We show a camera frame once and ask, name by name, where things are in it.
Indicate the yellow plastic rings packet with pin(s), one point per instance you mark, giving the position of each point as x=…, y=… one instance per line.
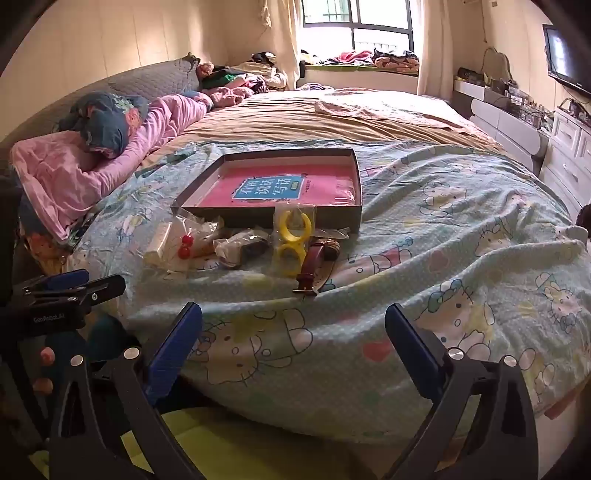
x=282, y=226

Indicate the blue floral pillow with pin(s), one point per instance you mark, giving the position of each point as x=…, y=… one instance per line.
x=106, y=120

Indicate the vanity mirror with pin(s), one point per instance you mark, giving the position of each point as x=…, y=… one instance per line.
x=496, y=64

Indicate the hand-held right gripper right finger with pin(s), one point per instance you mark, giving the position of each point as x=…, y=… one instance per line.
x=415, y=350

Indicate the silver watch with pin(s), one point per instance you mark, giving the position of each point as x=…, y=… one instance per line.
x=240, y=247

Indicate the person's left hand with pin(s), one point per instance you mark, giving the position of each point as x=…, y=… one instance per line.
x=46, y=355

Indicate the black television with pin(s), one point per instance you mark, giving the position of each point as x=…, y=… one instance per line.
x=568, y=60

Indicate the white comb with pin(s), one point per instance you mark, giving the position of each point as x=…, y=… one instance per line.
x=159, y=240

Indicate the person's yellow-green clothing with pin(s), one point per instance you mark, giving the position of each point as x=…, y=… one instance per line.
x=231, y=443

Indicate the cream curtain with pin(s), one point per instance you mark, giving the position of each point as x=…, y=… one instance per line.
x=434, y=46
x=286, y=41

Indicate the brown leather watch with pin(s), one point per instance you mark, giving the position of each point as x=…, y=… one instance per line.
x=310, y=265

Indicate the brown furry object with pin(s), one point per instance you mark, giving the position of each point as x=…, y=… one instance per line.
x=584, y=221

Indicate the pale floral cloth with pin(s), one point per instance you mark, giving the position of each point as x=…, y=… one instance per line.
x=341, y=108

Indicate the window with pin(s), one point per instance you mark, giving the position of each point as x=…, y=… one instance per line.
x=378, y=39

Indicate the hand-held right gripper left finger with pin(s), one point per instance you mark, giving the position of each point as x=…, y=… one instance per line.
x=173, y=346

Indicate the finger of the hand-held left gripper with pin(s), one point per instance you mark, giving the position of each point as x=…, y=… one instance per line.
x=69, y=279
x=99, y=288

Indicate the grey quilted headboard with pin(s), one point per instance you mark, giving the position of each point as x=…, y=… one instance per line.
x=147, y=78

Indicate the tan bedsheet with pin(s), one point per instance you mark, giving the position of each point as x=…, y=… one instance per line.
x=286, y=124

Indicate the cat print blanket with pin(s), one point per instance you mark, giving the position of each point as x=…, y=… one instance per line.
x=415, y=258

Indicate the pink quilt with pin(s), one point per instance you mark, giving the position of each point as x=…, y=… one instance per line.
x=60, y=180

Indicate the clothes on window seat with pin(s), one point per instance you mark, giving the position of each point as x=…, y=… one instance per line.
x=360, y=57

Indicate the pile of clothes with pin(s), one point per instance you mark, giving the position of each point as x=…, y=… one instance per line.
x=231, y=78

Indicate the white vanity table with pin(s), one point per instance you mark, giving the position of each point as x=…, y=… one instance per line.
x=498, y=124

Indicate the white dresser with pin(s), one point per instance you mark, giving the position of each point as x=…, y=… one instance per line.
x=568, y=152

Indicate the clear bag with paper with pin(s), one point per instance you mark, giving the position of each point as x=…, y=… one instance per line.
x=207, y=228

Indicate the brown-rimmed tray pink book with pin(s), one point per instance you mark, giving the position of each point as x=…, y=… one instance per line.
x=341, y=217

